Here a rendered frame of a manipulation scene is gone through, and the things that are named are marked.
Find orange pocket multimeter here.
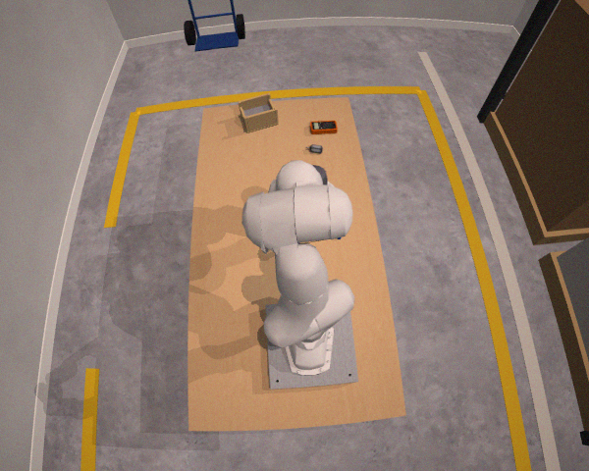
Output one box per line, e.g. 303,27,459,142
310,121,338,134

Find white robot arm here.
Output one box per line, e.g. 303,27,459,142
241,160,354,376

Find tan wooden open box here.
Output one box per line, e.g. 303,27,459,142
239,93,279,133

